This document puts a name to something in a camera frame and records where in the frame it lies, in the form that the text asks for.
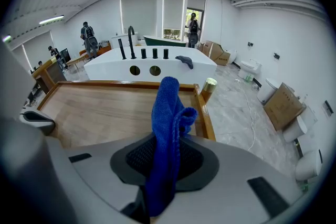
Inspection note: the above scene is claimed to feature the wooden serving cart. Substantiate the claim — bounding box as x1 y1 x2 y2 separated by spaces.
36 77 218 151

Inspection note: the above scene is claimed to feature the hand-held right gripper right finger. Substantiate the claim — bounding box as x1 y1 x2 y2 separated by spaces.
157 135 303 224

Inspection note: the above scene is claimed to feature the black hand shower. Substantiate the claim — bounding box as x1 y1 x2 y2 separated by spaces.
117 38 128 61

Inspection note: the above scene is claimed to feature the dark grey cloth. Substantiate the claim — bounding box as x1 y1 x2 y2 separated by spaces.
175 55 194 70

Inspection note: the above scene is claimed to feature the green bathtub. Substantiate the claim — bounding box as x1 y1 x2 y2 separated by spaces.
142 35 188 48

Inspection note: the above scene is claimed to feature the blue cloth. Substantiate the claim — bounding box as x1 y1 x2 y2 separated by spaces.
144 76 198 218

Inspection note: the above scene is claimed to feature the large grey roller blind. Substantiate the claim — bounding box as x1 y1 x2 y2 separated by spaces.
22 30 55 68
10 44 27 72

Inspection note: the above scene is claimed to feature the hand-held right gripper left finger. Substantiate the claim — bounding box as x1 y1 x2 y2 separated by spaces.
64 133 155 224

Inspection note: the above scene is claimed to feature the wide white roller blind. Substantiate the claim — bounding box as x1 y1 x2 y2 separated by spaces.
120 0 159 43

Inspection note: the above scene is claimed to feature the orange sofa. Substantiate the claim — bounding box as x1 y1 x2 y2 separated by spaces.
79 42 112 57

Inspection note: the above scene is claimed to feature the white drawer cabinet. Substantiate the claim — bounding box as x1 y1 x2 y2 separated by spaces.
111 32 139 49

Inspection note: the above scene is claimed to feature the narrow white roller blind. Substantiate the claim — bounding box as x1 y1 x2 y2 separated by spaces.
162 0 185 31

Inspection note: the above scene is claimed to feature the white bathtub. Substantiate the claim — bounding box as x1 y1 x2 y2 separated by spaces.
83 45 218 88

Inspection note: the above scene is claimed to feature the black gooseneck faucet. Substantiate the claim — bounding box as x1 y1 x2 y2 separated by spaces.
127 25 138 60

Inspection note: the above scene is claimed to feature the large cardboard box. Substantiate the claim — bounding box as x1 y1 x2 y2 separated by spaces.
262 82 307 132

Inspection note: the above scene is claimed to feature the dark wooden vanity desk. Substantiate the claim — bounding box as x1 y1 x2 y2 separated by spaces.
31 57 68 95

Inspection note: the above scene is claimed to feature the short white roller blind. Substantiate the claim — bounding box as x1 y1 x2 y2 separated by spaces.
186 0 206 11

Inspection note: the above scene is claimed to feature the white egg-shaped toilet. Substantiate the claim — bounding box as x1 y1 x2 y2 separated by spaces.
228 49 238 65

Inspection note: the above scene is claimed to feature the open cardboard box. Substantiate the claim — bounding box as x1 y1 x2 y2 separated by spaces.
200 40 232 67

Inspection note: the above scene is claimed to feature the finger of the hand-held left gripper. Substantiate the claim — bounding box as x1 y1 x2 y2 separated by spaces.
19 110 56 137

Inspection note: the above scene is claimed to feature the light wooden coffee table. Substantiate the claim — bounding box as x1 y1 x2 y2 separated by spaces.
65 56 89 72

